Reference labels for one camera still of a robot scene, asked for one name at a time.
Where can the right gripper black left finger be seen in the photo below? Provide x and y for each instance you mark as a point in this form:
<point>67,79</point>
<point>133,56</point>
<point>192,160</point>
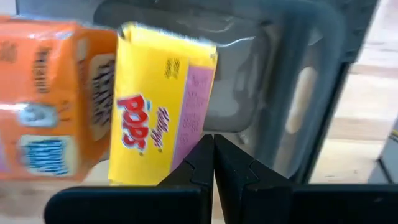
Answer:
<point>140,205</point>

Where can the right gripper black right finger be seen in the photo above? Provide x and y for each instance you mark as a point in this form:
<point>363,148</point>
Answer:
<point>295,205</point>

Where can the yellow Corn Pops cereal box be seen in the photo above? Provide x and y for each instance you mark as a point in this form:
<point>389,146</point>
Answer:
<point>146,93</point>

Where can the orange Mini Wheats cereal box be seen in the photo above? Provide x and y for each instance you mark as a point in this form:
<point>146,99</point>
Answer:
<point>46,93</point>

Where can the grey plastic bin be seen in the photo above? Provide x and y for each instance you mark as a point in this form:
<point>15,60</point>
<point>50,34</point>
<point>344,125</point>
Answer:
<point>280,93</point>

